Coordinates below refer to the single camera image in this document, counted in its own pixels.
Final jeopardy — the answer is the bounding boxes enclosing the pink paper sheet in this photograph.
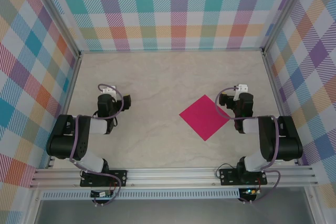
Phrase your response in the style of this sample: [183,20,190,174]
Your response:
[178,94,231,142]

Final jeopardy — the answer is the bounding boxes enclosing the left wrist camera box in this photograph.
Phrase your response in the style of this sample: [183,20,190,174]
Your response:
[101,84,117,96]

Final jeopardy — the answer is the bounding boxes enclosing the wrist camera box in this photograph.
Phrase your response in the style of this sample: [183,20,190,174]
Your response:
[101,84,117,96]
[233,84,249,101]

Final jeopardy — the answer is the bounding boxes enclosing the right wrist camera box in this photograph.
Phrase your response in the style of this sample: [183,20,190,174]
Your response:
[233,84,249,101]

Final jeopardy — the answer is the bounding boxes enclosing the aluminium table edge rail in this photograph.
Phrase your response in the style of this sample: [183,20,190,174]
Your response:
[46,52,83,169]
[262,50,302,167]

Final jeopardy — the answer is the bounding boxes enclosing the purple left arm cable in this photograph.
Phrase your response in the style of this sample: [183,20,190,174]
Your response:
[69,83,124,207]

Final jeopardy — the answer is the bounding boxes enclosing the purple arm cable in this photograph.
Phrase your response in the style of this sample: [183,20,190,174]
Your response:
[69,83,124,207]
[215,85,281,205]

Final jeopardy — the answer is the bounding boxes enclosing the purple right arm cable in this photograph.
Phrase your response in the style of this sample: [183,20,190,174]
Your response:
[215,85,281,205]

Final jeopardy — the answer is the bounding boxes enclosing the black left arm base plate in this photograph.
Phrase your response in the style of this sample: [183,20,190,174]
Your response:
[80,169,128,187]

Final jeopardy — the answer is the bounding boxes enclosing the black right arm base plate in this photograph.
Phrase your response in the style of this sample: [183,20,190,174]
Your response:
[219,167,268,186]

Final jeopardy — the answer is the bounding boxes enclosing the aluminium mounting rail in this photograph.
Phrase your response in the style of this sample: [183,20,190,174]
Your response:
[29,165,318,189]

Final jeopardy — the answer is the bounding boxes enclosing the slotted grey cable duct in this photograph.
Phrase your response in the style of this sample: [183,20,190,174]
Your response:
[41,188,241,200]

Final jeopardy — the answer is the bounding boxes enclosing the aluminium frame post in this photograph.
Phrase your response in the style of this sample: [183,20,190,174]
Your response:
[26,0,82,58]
[261,0,314,54]

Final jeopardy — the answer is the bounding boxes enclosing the aluminium frame leg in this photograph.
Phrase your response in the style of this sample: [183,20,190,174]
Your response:
[304,186,325,224]
[22,188,44,224]

